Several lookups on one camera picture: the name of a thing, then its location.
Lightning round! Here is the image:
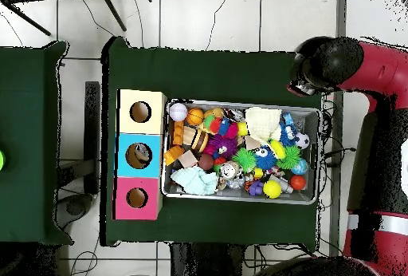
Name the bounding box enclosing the black folding stand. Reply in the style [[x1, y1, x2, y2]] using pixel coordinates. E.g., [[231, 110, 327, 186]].
[[0, 0, 128, 37]]

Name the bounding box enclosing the white baseball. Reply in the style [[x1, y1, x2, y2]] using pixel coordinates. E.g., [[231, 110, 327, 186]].
[[169, 102, 189, 122]]

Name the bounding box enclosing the mint waffle cloth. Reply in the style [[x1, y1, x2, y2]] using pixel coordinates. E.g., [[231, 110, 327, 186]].
[[170, 165, 219, 196]]

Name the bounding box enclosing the shallow clear mesh bin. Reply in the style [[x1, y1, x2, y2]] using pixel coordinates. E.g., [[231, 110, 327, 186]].
[[160, 98, 322, 206]]

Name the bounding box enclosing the cream waffle cloth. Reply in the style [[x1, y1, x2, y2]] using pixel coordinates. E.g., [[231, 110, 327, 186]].
[[244, 106, 283, 146]]

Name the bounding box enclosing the wooden toy burger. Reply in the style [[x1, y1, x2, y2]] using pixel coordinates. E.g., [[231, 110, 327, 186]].
[[190, 128, 210, 153]]

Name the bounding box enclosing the brown toy football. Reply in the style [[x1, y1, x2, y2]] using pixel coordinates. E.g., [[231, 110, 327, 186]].
[[198, 153, 215, 172]]

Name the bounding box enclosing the grey round floor base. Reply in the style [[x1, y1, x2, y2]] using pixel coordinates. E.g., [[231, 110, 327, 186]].
[[55, 192, 95, 231]]

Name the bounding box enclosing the dark green tablecloth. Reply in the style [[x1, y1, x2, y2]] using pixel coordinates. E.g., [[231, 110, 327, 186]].
[[0, 40, 74, 246], [100, 35, 327, 247]]

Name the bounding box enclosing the orange basketball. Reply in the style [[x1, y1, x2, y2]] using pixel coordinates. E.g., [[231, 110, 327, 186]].
[[186, 107, 205, 126]]

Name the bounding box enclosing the red-orange ball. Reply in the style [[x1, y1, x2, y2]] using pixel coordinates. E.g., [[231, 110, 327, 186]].
[[290, 175, 307, 191]]

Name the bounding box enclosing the wooden three-hole box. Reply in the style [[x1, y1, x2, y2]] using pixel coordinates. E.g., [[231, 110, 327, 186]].
[[112, 89, 168, 221]]

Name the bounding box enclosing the yellow ball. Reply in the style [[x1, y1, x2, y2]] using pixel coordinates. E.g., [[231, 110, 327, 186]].
[[263, 179, 283, 199]]

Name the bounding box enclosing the black floor stand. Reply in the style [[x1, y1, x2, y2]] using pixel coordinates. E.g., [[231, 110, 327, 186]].
[[57, 81, 102, 195]]

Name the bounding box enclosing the black power cable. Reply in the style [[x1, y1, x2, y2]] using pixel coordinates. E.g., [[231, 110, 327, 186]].
[[323, 146, 357, 167]]

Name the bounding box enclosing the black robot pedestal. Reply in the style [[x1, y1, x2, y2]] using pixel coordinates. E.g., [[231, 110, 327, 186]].
[[170, 242, 246, 276]]

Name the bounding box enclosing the grey floor strip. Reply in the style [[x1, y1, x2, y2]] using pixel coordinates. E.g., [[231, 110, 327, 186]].
[[328, 0, 348, 258]]

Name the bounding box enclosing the black-and-white soccer ball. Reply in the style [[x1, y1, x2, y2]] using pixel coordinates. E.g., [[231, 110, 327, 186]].
[[294, 132, 311, 150]]

